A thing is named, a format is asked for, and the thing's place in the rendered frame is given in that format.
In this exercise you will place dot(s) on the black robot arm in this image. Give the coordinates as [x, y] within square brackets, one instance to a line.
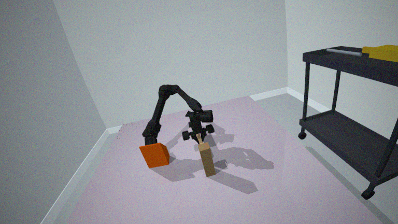
[153, 126]

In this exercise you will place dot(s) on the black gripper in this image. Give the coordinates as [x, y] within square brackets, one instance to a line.
[197, 128]

